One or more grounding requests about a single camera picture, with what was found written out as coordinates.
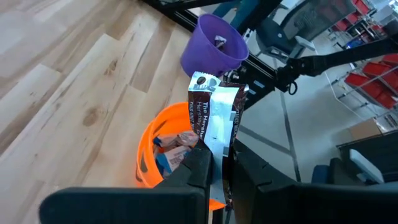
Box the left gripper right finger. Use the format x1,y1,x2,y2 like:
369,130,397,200
231,139,301,224

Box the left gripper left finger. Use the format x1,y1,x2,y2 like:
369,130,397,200
155,141,215,190

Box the blue white candy bar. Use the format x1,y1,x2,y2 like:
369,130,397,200
154,130,200,149
155,146,192,177

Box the dark brown candy bar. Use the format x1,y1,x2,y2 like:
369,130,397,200
214,35,228,49
187,71,249,207

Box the purple plastic basket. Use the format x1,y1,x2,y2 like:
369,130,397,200
180,13,249,78

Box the orange plastic basket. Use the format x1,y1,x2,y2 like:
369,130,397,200
135,101,226,212

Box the white padded armrest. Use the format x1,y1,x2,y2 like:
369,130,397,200
349,148,385,184

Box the brown cardboard box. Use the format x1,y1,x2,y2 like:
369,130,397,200
348,118,384,141

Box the black cabinet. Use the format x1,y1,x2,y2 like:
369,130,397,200
337,130,398,185

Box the black angled metal bar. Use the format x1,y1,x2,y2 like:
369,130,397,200
275,37,398,96

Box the red storage bin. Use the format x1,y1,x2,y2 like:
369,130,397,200
381,52,398,68
344,73,398,110
362,60,398,91

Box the grey black office chair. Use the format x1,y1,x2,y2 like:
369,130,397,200
257,0,357,60

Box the white wire shelf rack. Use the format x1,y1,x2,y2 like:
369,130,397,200
323,30,398,127

